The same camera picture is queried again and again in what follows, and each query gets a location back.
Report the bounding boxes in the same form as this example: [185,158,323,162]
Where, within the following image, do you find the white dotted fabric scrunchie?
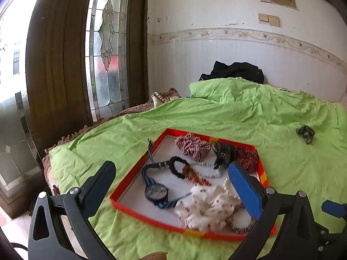
[173,185,241,233]

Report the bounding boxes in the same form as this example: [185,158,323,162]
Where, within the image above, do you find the black hair claw clip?
[213,141,236,170]

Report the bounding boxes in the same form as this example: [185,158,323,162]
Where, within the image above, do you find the red bead bracelet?
[182,165,212,187]

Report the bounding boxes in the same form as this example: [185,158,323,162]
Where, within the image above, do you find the black braided bracelet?
[168,155,191,180]

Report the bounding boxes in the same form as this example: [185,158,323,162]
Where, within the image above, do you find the dark red dotted scrunchie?
[235,147,259,174]

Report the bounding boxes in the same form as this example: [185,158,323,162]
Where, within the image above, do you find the red and white tray box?
[109,128,277,242]

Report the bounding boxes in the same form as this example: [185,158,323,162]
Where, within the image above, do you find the lime green bed sheet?
[47,77,347,260]

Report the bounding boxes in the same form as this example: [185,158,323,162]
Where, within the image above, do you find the pink checked scrunchie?
[175,133,212,162]

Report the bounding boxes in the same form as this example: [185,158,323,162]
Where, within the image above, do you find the dark grey scrunchie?
[296,126,315,144]

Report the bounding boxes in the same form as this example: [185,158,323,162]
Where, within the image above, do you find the black garment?
[199,61,265,84]

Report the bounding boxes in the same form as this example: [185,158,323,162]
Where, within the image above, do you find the brown knitted blanket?
[42,87,181,196]

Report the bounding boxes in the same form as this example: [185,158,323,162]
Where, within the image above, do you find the stained glass window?
[85,0,129,122]

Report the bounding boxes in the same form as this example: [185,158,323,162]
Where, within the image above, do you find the leopard pattern bracelet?
[225,202,258,235]

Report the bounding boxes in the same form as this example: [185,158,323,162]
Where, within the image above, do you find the pale green bead bracelet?
[190,161,222,179]

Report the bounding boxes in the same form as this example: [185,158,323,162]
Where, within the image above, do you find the blue striped strap watch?
[141,138,191,209]

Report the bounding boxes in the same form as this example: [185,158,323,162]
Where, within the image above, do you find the brown wooden door frame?
[25,0,92,157]

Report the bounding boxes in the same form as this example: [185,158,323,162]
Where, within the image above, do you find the beige wall switches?
[258,13,281,28]

